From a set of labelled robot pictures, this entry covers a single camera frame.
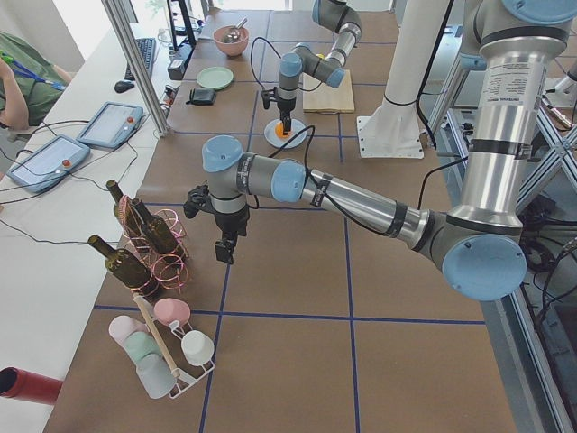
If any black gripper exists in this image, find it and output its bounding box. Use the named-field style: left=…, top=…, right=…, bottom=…
left=276, top=96, right=297, bottom=134
left=215, top=207, right=250, bottom=264

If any orange mandarin fruit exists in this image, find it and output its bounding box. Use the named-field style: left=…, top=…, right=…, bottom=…
left=274, top=122, right=291, bottom=139

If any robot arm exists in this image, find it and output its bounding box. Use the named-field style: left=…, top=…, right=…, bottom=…
left=201, top=1, right=576, bottom=301
left=262, top=0, right=362, bottom=138

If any light blue plate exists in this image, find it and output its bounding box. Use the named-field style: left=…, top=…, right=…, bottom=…
left=264, top=119, right=307, bottom=149

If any light green plate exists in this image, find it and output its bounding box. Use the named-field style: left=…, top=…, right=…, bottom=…
left=196, top=67, right=234, bottom=90

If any bamboo cutting board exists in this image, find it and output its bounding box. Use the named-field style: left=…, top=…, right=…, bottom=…
left=302, top=69, right=355, bottom=114

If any dark wine bottle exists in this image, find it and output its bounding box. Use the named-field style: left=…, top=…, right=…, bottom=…
left=132, top=198, right=186, bottom=259
left=87, top=235, right=159, bottom=296
left=105, top=180, right=149, bottom=250

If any dark grey folded cloth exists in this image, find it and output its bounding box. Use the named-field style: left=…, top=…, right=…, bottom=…
left=186, top=88, right=216, bottom=106

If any pink bowl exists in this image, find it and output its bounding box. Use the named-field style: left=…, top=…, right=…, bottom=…
left=213, top=26, right=249, bottom=57

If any steel ice scoop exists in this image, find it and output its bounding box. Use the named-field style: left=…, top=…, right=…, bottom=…
left=221, top=17, right=248, bottom=43

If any white cup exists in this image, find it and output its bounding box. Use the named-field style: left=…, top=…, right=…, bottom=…
left=181, top=330, right=215, bottom=366

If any mint green cup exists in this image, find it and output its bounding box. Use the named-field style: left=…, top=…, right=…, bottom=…
left=123, top=331, right=161, bottom=364

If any pale pink cup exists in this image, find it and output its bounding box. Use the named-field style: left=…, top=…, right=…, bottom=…
left=108, top=315, right=149, bottom=347

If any grey translucent cup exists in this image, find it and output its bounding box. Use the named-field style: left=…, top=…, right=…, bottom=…
left=136, top=354, right=177, bottom=399

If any black keyboard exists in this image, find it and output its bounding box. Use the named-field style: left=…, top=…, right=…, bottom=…
left=124, top=37, right=158, bottom=82

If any far teach pendant tablet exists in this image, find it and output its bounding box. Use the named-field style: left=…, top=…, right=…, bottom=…
left=77, top=101, right=143, bottom=149

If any teach pendant tablet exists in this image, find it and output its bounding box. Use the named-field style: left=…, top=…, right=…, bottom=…
left=7, top=134, right=90, bottom=193
left=77, top=101, right=143, bottom=149

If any black computer mouse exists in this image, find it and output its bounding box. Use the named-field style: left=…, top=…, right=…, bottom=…
left=114, top=80, right=134, bottom=94

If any near teach pendant tablet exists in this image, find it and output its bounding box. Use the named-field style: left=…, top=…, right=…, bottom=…
left=7, top=134, right=90, bottom=193

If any red cylinder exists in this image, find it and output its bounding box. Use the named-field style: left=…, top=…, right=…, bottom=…
left=1, top=367, right=63, bottom=405

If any person in green shirt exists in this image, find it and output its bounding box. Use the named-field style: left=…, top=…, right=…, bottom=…
left=1, top=32, right=72, bottom=130

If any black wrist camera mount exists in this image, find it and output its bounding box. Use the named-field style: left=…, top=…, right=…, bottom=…
left=261, top=87, right=277, bottom=110

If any copper wire bottle rack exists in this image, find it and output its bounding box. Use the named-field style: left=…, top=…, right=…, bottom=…
left=123, top=208, right=189, bottom=294

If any white wire cup rack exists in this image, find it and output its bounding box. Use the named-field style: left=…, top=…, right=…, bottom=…
left=133, top=296, right=215, bottom=400

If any aluminium frame post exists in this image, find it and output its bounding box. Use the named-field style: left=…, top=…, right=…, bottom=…
left=102, top=0, right=169, bottom=137

